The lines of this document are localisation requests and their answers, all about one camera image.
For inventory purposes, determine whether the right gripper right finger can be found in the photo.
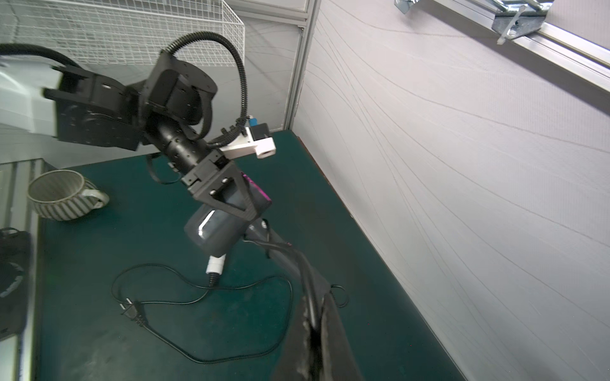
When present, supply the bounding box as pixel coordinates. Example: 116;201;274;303
320;293;364;381

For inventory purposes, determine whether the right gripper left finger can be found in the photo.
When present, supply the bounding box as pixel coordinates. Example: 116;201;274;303
270;298;319;380

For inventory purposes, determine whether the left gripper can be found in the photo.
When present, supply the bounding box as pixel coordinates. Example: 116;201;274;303
181;149;257;221

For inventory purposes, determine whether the black hair dryer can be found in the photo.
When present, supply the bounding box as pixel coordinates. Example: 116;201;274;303
184;174;330;298

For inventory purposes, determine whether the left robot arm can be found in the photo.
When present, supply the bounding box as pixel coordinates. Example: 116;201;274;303
1;31;261;222

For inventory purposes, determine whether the white hair dryer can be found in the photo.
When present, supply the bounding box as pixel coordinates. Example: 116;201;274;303
206;255;227;276

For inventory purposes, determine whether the green table mat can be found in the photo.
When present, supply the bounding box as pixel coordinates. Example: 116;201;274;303
38;132;462;380

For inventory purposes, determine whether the striped ceramic mug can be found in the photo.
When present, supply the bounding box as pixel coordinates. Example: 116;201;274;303
27;170;110;222

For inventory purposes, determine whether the small metal hook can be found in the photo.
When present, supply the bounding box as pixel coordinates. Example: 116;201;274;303
394;0;419;14

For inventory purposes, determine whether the metal double hook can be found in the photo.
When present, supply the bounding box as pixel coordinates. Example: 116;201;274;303
489;0;554;45

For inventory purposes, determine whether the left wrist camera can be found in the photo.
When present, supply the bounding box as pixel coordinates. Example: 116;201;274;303
220;117;276;160

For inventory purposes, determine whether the white hair dryer cord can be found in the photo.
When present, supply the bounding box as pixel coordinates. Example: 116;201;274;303
110;263;294;365

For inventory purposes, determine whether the white wire basket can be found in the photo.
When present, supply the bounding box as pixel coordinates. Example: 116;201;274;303
1;0;246;65

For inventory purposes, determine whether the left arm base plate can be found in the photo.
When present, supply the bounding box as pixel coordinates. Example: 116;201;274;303
1;227;32;341

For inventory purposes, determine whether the horizontal aluminium rail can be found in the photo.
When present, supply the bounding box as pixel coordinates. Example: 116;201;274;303
439;1;609;92

